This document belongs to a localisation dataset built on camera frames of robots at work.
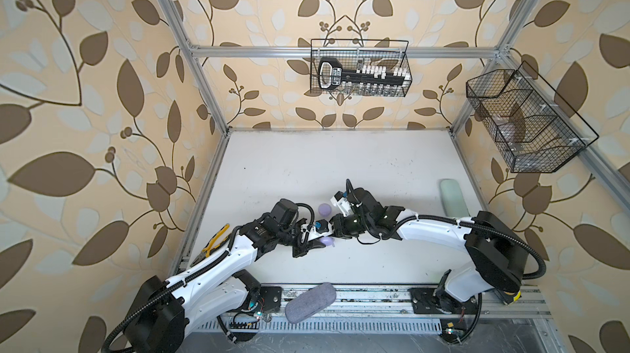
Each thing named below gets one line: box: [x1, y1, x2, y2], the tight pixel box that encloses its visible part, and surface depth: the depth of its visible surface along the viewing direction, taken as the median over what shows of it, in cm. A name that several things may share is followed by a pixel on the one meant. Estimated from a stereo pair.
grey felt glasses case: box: [284, 282, 337, 324], surface depth 72 cm
